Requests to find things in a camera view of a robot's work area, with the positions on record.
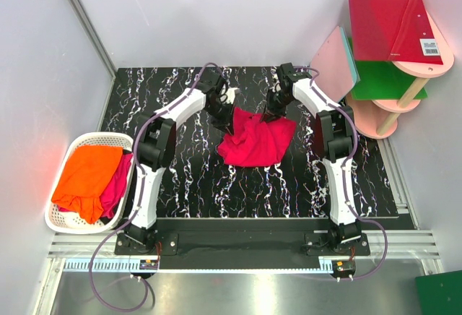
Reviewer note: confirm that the crimson red t shirt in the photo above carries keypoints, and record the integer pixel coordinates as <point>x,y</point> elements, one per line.
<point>256,143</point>

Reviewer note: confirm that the red acrylic sheet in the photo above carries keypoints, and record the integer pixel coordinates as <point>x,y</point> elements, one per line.
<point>392,30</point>

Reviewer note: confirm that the magenta t shirt in basket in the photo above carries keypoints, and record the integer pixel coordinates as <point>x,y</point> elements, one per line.
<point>116,188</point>

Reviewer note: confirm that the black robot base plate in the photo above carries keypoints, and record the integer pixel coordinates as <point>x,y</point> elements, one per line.
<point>244,245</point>

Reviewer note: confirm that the pink wooden tiered shelf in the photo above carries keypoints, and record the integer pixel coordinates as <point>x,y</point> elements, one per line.
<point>378,119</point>

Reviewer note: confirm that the dark green board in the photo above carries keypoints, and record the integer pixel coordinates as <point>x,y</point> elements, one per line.
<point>440,293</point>

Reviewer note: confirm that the aluminium frame rail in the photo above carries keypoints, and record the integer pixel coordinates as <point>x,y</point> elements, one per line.
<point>93,36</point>

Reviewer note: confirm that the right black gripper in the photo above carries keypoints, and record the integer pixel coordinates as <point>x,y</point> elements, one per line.
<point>271,113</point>

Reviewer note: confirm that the orange t shirt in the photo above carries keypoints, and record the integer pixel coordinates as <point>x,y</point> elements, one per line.
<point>84,178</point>

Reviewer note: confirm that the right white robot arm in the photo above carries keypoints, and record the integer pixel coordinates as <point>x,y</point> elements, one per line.
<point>335,143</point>

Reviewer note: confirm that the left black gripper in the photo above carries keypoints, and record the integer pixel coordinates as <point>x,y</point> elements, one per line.
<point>226,123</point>

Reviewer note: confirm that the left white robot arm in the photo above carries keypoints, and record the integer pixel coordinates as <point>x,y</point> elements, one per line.
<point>155,143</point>

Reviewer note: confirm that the white plastic laundry basket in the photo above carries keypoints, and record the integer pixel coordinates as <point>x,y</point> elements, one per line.
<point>70,222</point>

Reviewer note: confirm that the pink board teal edge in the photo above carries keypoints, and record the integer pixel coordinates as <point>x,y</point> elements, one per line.
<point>338,72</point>

